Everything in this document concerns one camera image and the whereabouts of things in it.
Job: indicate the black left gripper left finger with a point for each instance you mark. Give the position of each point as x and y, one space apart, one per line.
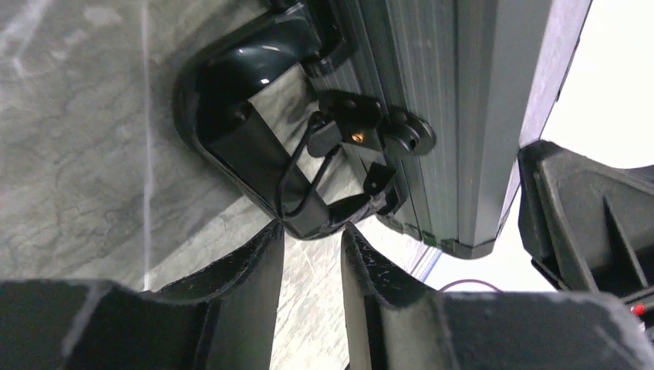
220 317

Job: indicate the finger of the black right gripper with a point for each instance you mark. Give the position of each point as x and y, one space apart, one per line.
586 225

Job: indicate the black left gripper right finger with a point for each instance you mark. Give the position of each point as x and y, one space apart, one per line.
394 321

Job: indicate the black poker set case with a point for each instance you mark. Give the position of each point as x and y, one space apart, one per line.
329 112

